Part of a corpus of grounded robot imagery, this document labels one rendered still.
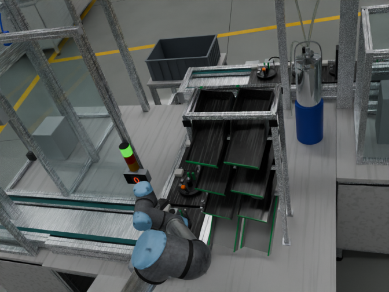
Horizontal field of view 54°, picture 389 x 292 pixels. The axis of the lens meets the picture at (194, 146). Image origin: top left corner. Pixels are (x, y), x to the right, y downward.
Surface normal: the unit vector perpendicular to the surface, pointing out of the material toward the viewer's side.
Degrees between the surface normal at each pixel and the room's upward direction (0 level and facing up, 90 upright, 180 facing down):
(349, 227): 90
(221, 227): 45
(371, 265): 0
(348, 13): 90
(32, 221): 0
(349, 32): 90
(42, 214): 0
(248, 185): 25
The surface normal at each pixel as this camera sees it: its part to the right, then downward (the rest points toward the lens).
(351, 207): -0.26, 0.69
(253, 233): -0.44, -0.04
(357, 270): -0.22, -0.72
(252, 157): -0.37, -0.37
